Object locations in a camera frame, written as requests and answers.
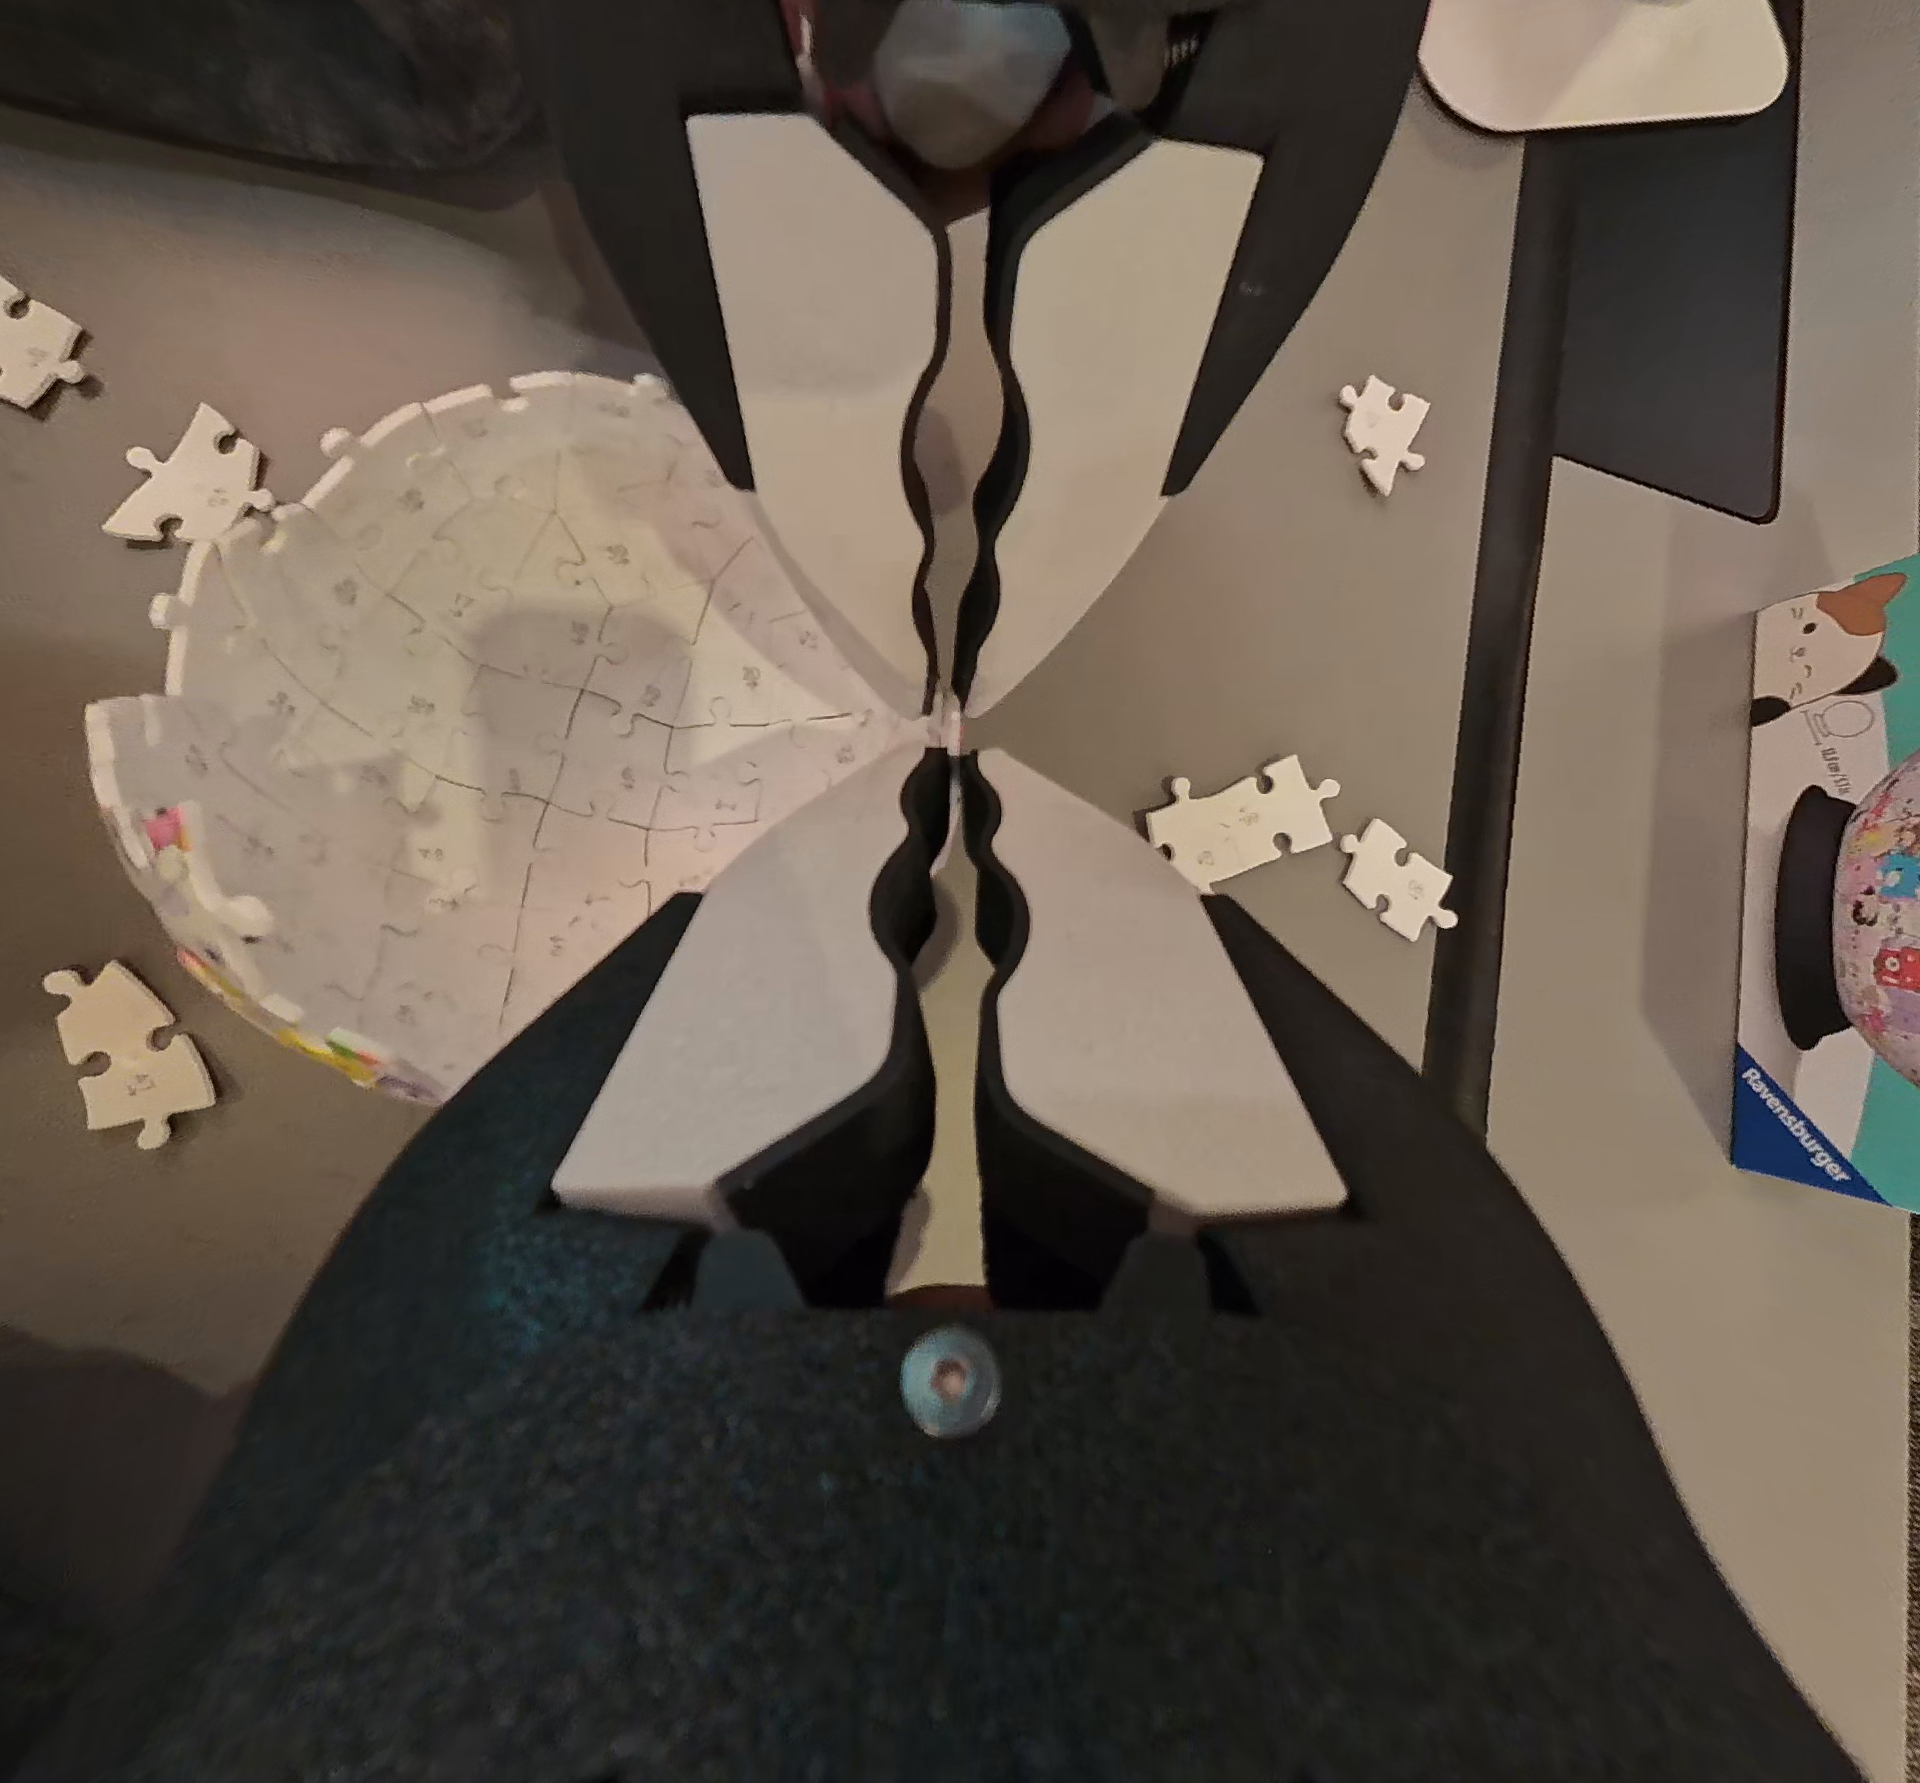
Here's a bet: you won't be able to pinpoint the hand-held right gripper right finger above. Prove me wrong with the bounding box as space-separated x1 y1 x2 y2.
959 747 1350 1311

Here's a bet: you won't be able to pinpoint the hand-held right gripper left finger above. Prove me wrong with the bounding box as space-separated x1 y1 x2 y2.
551 747 957 1311

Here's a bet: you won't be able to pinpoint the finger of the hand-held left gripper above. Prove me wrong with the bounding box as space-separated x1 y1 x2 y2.
959 116 1270 723
684 110 965 729

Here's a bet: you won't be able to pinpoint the partly built puzzle ball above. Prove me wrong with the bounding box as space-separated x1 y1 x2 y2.
85 374 961 1107

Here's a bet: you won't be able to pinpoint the joined white puzzle pieces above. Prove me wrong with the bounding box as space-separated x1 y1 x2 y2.
1145 755 1341 897

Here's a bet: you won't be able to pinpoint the white puzzle piece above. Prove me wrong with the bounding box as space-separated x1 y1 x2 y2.
1338 374 1431 496
1338 817 1459 941
41 961 221 1151
102 400 277 550
0 276 91 412

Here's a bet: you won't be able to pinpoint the colourful puzzle box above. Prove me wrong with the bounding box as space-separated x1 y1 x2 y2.
1728 554 1920 1217

